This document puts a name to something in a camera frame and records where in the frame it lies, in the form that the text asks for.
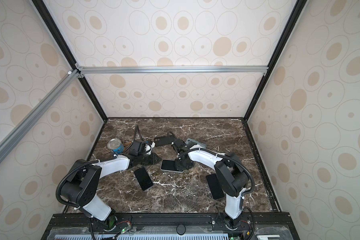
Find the black phone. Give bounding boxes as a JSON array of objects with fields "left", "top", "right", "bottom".
[
  {"left": 206, "top": 174, "right": 225, "bottom": 200},
  {"left": 134, "top": 167, "right": 154, "bottom": 191},
  {"left": 162, "top": 159, "right": 177, "bottom": 172}
]

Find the light blue case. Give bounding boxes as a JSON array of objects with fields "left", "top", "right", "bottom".
[
  {"left": 185, "top": 138, "right": 207, "bottom": 149},
  {"left": 160, "top": 158, "right": 185, "bottom": 174}
]

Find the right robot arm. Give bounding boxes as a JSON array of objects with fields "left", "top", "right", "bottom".
[{"left": 171, "top": 138, "right": 255, "bottom": 229}]

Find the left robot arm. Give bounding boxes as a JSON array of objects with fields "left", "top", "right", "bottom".
[{"left": 56, "top": 125, "right": 161, "bottom": 228}]

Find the black phone case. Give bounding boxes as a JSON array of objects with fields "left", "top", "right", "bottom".
[{"left": 154, "top": 135, "right": 176, "bottom": 147}]

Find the blue soup can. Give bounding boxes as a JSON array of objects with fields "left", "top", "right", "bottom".
[{"left": 107, "top": 138, "right": 125, "bottom": 155}]

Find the black base frame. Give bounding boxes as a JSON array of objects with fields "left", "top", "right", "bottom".
[{"left": 42, "top": 213, "right": 299, "bottom": 240}]

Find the aluminium rail back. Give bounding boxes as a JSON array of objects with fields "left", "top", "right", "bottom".
[{"left": 78, "top": 66, "right": 268, "bottom": 74}]

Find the aluminium rail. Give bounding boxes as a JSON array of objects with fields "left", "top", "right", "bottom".
[
  {"left": 78, "top": 66, "right": 268, "bottom": 74},
  {"left": 0, "top": 69, "right": 79, "bottom": 164}
]

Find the aluminium rail left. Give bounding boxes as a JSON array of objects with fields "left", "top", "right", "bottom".
[{"left": 0, "top": 69, "right": 79, "bottom": 164}]

